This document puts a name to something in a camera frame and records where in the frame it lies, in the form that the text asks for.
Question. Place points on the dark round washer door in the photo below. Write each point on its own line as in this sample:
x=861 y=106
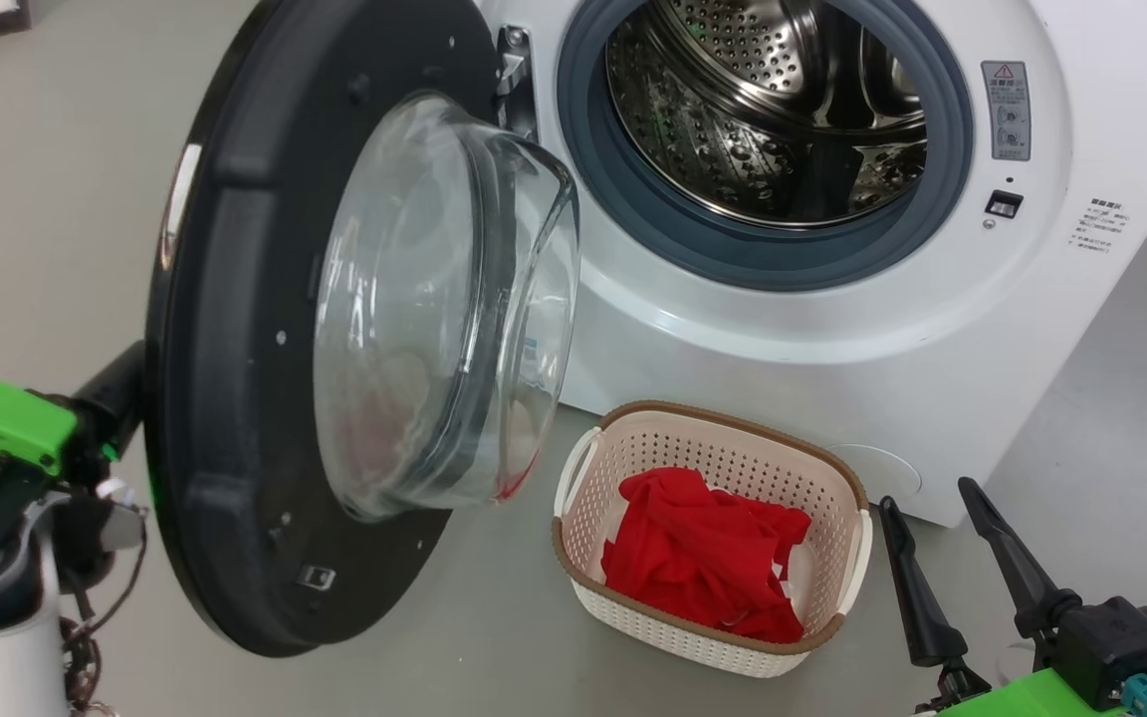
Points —
x=235 y=398

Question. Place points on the white front-load washing machine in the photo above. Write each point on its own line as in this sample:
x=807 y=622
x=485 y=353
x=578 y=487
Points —
x=932 y=349

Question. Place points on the round white filter cover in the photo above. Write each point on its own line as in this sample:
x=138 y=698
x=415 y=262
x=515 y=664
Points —
x=882 y=468

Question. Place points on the perforated steel washer drum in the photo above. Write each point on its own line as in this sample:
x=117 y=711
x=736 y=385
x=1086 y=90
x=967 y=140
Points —
x=713 y=129

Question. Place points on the cream perforated laundry basket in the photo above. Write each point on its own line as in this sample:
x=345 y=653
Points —
x=723 y=438

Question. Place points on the grey warning sticker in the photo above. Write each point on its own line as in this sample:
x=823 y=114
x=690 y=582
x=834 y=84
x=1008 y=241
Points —
x=1006 y=110

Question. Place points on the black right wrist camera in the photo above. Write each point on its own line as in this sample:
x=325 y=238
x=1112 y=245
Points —
x=1111 y=642

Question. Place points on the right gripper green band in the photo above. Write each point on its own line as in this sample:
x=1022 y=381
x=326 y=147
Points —
x=1022 y=697

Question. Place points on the grey rubber door gasket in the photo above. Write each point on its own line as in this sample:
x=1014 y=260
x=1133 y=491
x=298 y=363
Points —
x=947 y=149

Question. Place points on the red garment with white collar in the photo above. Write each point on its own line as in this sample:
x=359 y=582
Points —
x=683 y=538

